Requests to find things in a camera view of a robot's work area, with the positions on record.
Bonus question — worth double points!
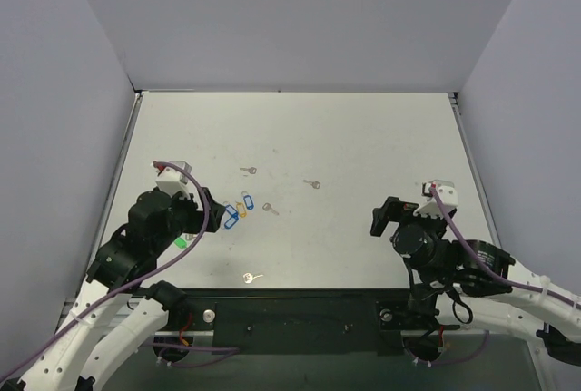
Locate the blue key tag with keys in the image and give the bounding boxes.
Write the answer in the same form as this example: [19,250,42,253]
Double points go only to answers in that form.
[241,191,254,210]

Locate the silver key removed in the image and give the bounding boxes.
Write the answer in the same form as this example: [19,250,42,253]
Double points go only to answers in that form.
[303,180,320,190]

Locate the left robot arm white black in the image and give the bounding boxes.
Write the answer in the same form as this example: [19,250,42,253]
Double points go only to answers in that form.
[1,186,225,390]

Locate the green key tag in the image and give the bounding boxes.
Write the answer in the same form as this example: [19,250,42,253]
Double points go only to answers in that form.
[173,234,197,249]

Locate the silver key centre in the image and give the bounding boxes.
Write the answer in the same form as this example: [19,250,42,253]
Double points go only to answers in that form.
[262,202,279,215]

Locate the silver key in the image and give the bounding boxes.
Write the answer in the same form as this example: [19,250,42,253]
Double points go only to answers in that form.
[239,166,257,175]
[262,202,279,215]

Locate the silver key far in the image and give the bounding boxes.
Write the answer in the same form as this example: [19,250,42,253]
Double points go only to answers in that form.
[239,166,257,175]

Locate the white head key front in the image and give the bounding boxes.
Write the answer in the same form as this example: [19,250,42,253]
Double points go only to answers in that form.
[242,272,263,284]

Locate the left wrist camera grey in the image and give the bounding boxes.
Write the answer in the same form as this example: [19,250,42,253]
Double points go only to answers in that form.
[152,161,189,197]

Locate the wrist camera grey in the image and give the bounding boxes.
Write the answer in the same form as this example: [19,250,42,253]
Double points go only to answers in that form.
[152,161,189,197]
[415,180,458,218]

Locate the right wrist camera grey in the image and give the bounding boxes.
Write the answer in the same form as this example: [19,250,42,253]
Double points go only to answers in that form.
[415,180,458,218]

